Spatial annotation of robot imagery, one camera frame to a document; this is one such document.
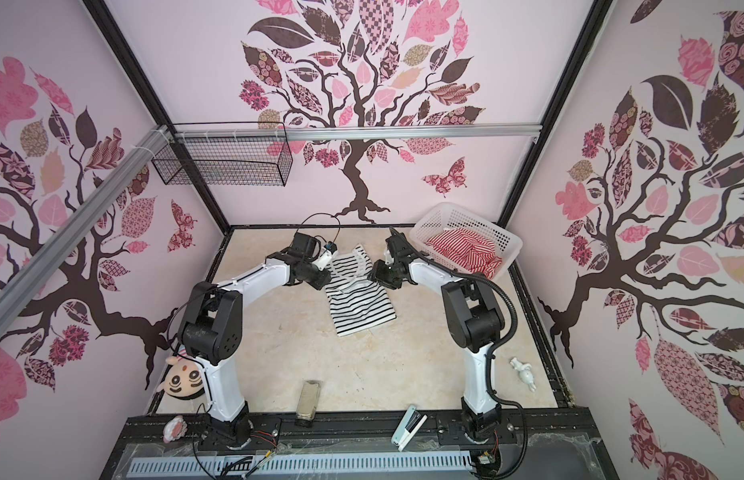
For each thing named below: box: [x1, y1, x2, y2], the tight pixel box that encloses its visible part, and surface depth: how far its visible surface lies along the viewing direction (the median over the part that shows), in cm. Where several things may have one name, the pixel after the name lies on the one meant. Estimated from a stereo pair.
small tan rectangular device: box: [295, 380, 323, 427], surface depth 78 cm
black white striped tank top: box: [326, 244, 397, 337], surface depth 99 cm
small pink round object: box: [163, 415, 188, 443], surface depth 72 cm
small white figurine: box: [509, 357, 537, 392], surface depth 82 cm
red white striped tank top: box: [425, 228, 502, 279], surface depth 112 cm
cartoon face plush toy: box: [156, 346, 205, 400], surface depth 77 cm
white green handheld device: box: [391, 405, 428, 452], surface depth 74 cm
